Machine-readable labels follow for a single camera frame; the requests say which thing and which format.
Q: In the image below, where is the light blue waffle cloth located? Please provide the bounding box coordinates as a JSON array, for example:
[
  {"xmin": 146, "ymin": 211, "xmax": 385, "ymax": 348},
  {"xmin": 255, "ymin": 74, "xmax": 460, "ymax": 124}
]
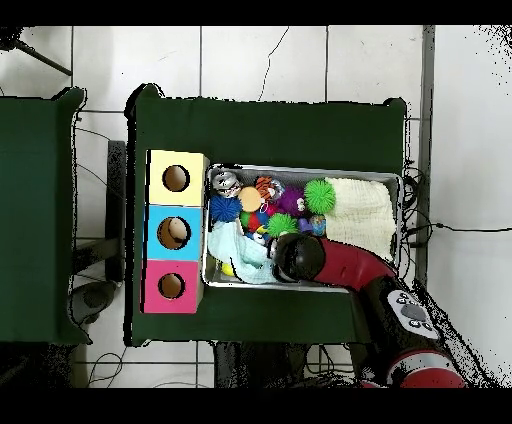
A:
[{"xmin": 206, "ymin": 218, "xmax": 279, "ymax": 285}]

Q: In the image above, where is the wooden box with three holes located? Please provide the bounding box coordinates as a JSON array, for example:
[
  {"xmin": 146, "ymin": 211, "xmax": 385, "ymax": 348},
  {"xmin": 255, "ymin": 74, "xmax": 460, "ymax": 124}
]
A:
[{"xmin": 141, "ymin": 149, "xmax": 210, "ymax": 314}]

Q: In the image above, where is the orange round sponge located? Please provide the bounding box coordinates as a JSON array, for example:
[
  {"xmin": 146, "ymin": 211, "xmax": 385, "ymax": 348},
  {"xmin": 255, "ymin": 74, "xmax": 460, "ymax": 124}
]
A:
[{"xmin": 238, "ymin": 186, "xmax": 264, "ymax": 213}]

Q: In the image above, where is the tiger plush toy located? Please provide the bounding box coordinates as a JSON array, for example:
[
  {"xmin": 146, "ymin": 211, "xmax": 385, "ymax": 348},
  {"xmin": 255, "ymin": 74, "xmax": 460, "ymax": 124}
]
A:
[{"xmin": 254, "ymin": 175, "xmax": 286, "ymax": 201}]

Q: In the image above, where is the green spiky toy with eyes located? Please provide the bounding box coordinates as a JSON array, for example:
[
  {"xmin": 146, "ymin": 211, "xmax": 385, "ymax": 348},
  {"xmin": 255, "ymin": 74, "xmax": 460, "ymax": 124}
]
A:
[{"xmin": 265, "ymin": 212, "xmax": 300, "ymax": 239}]

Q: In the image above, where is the blue spiky rubber ball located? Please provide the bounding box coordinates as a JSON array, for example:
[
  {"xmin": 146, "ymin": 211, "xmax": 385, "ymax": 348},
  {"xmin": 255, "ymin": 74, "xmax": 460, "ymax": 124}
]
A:
[{"xmin": 209, "ymin": 194, "xmax": 244, "ymax": 223}]

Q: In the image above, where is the purple spiky toy with eyes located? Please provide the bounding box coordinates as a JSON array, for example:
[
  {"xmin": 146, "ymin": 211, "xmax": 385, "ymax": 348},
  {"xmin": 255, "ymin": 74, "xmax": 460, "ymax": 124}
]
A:
[{"xmin": 276, "ymin": 186, "xmax": 307, "ymax": 217}]

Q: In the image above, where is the crushed silver drink can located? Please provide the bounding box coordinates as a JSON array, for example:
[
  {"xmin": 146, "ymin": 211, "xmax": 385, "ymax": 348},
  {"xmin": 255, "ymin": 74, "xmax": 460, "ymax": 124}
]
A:
[{"xmin": 211, "ymin": 170, "xmax": 244, "ymax": 199}]

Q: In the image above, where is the green spiky rubber ball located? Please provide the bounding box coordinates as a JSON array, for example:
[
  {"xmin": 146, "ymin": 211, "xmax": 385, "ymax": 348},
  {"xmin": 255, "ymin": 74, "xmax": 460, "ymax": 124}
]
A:
[{"xmin": 303, "ymin": 178, "xmax": 337, "ymax": 215}]

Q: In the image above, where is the dark green table cloth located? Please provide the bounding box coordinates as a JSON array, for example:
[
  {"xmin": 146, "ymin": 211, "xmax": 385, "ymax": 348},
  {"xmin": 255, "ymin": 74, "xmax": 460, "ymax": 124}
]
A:
[{"xmin": 124, "ymin": 83, "xmax": 409, "ymax": 353}]

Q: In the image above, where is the cream waffle cloth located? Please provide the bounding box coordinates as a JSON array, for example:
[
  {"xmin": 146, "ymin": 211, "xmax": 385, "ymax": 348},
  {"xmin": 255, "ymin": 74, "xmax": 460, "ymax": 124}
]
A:
[{"xmin": 324, "ymin": 176, "xmax": 397, "ymax": 261}]

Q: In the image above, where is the black stand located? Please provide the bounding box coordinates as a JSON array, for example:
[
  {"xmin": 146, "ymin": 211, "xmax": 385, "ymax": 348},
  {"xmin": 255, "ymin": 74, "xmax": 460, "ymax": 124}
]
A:
[{"xmin": 104, "ymin": 139, "xmax": 128, "ymax": 283}]

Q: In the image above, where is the grey round base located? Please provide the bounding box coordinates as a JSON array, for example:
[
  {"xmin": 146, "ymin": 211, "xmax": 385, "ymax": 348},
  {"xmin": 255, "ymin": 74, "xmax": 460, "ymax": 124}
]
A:
[{"xmin": 71, "ymin": 279, "xmax": 119, "ymax": 325}]

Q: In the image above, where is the dark green side table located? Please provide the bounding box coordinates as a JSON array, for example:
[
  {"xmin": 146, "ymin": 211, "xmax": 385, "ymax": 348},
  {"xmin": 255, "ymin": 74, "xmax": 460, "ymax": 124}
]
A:
[{"xmin": 0, "ymin": 87, "xmax": 92, "ymax": 346}]

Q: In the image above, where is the black tripod leg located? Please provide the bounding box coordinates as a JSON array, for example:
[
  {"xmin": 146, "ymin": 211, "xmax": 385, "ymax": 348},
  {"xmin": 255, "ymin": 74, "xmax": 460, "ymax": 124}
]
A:
[{"xmin": 0, "ymin": 26, "xmax": 74, "ymax": 77}]

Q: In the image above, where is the shallow wire mesh bin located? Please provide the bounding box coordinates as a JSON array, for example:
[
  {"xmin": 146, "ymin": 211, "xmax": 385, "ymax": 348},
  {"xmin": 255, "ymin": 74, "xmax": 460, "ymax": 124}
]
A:
[{"xmin": 201, "ymin": 163, "xmax": 403, "ymax": 295}]

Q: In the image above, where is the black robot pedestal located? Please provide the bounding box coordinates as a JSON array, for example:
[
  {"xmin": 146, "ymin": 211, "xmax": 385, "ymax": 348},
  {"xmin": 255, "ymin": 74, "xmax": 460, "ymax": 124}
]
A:
[{"xmin": 213, "ymin": 341, "xmax": 311, "ymax": 388}]

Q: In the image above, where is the black cable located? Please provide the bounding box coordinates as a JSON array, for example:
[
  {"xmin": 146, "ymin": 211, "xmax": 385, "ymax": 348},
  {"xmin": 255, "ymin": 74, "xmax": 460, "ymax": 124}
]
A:
[{"xmin": 403, "ymin": 221, "xmax": 512, "ymax": 234}]

